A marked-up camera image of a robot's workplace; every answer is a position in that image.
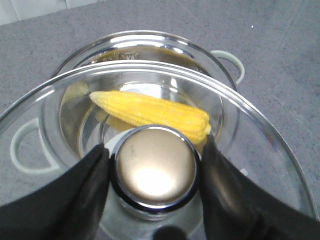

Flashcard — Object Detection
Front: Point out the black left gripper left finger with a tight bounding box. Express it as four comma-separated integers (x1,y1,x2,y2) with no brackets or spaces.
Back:
0,144,110,240

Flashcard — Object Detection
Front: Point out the pale green electric cooking pot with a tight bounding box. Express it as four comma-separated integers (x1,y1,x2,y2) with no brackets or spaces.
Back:
10,30,245,175

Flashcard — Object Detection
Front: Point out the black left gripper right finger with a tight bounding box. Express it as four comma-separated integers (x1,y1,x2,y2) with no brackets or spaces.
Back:
201,135,320,240

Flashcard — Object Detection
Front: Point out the glass pot lid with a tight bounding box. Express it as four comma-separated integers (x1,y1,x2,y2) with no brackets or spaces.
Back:
0,60,320,240

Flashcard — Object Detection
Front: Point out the white pleated curtain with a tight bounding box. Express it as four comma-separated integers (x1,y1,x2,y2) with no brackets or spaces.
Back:
0,0,100,26

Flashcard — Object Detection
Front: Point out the yellow corn cob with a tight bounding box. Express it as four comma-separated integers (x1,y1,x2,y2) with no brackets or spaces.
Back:
89,90,212,145

